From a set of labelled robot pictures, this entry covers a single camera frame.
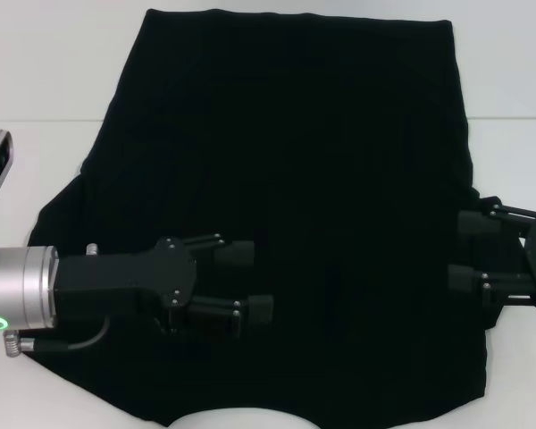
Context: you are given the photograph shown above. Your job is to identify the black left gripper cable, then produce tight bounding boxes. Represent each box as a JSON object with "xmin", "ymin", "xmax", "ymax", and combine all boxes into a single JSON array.
[{"xmin": 4, "ymin": 315, "xmax": 113, "ymax": 358}]

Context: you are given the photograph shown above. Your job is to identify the black t-shirt with FREE print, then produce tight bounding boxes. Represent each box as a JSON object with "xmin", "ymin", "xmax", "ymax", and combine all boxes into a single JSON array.
[{"xmin": 26, "ymin": 8, "xmax": 526, "ymax": 429}]

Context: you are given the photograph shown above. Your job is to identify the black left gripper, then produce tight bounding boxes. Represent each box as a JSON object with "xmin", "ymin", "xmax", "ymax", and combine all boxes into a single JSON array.
[{"xmin": 53, "ymin": 232, "xmax": 275, "ymax": 337}]

